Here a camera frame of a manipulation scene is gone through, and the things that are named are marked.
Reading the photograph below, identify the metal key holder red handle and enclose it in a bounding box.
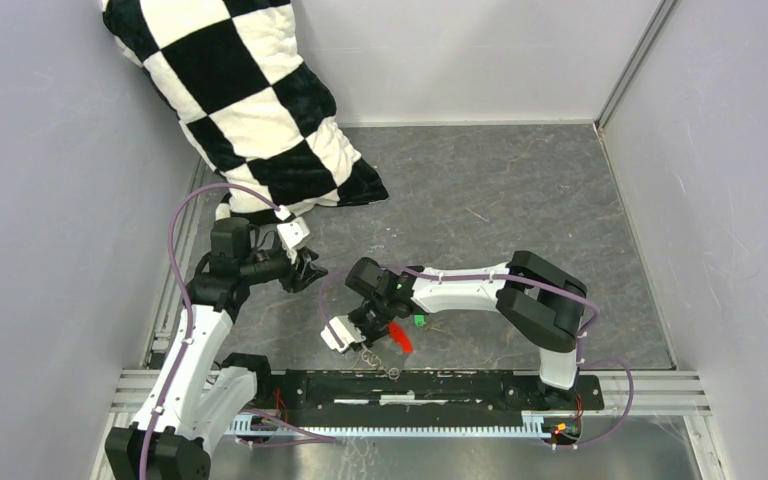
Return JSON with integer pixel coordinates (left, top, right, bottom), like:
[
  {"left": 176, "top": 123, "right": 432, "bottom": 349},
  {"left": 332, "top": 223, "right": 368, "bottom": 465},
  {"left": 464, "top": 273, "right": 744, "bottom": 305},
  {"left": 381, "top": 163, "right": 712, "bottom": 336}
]
[{"left": 359, "top": 322, "right": 414, "bottom": 380}]

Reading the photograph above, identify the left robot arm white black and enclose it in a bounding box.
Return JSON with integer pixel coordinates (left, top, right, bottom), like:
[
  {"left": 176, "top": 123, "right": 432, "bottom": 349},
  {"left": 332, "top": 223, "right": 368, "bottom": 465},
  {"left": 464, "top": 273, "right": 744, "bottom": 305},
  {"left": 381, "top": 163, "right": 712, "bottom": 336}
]
[{"left": 104, "top": 216, "right": 327, "bottom": 479}]

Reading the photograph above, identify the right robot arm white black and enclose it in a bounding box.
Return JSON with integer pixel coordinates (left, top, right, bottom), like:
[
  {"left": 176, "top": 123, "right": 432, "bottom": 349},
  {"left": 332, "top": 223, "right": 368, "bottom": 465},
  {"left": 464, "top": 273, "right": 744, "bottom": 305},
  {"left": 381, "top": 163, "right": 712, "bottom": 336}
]
[{"left": 321, "top": 251, "right": 598, "bottom": 408}]

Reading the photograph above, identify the black white checkered pillow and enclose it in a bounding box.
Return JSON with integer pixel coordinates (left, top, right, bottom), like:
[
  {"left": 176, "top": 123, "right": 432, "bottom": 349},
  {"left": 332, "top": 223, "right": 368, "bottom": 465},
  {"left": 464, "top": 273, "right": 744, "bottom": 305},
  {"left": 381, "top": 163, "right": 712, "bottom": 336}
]
[{"left": 101, "top": 0, "right": 389, "bottom": 225}]

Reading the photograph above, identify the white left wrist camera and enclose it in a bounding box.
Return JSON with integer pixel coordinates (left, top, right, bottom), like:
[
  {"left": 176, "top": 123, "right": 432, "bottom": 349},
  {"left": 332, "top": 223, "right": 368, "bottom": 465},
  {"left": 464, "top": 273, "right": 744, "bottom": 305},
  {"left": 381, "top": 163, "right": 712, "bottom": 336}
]
[{"left": 276, "top": 217, "right": 312, "bottom": 252}]

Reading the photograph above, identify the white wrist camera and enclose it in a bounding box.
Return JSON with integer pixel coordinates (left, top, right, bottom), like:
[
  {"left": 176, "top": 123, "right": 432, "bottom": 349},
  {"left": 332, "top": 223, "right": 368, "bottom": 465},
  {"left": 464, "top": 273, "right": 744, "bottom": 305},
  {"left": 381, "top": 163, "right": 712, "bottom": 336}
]
[
  {"left": 320, "top": 315, "right": 365, "bottom": 354},
  {"left": 276, "top": 217, "right": 312, "bottom": 252}
]

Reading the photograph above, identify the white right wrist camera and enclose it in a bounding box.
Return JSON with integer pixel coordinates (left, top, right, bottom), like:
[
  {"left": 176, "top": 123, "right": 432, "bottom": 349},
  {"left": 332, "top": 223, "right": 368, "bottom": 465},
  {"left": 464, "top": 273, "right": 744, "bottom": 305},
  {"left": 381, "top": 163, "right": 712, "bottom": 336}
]
[{"left": 320, "top": 315, "right": 365, "bottom": 354}]

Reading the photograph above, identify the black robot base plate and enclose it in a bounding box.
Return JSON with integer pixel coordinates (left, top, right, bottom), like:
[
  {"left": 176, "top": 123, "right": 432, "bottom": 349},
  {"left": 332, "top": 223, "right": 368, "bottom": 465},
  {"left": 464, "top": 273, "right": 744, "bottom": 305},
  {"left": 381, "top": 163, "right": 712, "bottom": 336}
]
[{"left": 250, "top": 370, "right": 605, "bottom": 428}]

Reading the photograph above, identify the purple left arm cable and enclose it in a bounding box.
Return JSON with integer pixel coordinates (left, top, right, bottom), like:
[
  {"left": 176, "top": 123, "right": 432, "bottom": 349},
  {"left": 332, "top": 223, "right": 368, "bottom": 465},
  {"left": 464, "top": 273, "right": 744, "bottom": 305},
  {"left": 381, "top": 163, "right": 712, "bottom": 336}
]
[{"left": 137, "top": 182, "right": 336, "bottom": 480}]

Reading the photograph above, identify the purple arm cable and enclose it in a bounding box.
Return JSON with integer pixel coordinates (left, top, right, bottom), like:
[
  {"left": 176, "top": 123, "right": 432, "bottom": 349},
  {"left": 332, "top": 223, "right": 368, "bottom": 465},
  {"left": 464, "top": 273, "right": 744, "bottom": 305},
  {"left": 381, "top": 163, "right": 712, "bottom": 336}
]
[
  {"left": 317, "top": 264, "right": 636, "bottom": 450},
  {"left": 137, "top": 182, "right": 336, "bottom": 480}
]

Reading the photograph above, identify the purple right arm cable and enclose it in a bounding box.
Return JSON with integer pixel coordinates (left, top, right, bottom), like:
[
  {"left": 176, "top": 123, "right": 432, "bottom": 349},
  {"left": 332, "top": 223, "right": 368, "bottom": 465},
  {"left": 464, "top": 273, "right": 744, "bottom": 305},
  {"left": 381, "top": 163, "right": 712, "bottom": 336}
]
[{"left": 317, "top": 264, "right": 636, "bottom": 450}]

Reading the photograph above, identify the aluminium frame rail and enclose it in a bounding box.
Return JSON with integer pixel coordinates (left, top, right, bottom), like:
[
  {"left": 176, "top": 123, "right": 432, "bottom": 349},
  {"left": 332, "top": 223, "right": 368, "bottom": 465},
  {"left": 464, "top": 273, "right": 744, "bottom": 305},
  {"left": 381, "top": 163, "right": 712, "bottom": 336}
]
[{"left": 106, "top": 368, "right": 713, "bottom": 439}]

